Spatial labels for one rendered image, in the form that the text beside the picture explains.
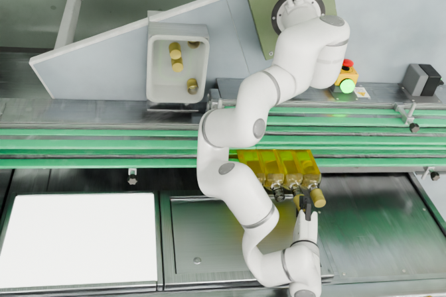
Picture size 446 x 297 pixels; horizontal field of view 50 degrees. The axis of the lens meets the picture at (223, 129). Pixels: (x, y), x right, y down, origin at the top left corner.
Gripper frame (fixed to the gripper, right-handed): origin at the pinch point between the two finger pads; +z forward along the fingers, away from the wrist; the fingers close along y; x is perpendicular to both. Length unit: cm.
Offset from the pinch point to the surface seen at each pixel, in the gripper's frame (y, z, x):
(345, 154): -3.9, 31.5, -15.6
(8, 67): -13, 65, 119
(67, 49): 24, 24, 75
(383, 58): 24, 50, -22
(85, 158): -3, 8, 65
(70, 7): 18, 64, 89
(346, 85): 19.9, 36.3, -10.1
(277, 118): 13.7, 21.2, 10.3
